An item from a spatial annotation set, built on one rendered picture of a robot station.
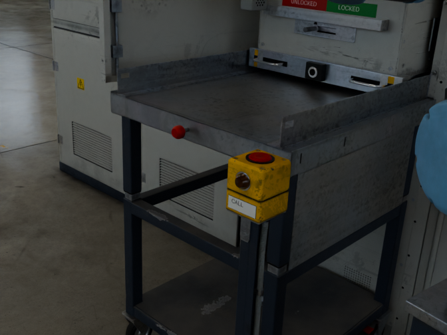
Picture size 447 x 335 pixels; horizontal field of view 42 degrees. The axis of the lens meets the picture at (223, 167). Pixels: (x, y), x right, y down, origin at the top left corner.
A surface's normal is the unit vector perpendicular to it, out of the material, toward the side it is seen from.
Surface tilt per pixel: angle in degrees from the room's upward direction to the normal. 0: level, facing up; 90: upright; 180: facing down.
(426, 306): 0
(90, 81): 90
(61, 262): 0
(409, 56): 90
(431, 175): 91
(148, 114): 90
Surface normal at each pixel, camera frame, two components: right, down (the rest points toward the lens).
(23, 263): 0.04, -0.93
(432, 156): -0.97, 0.06
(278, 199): 0.72, 0.29
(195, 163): -0.69, 0.24
